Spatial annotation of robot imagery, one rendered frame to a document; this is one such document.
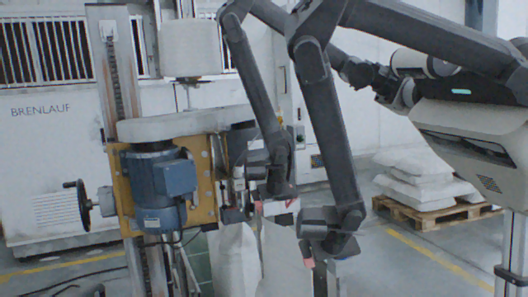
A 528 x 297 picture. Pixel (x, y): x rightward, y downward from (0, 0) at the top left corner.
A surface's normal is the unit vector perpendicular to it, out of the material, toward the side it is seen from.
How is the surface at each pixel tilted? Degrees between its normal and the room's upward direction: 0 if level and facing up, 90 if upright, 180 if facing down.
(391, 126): 90
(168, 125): 90
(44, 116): 90
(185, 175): 90
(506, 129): 40
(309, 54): 117
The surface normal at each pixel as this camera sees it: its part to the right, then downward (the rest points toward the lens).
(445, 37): 0.11, 0.63
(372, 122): 0.36, 0.22
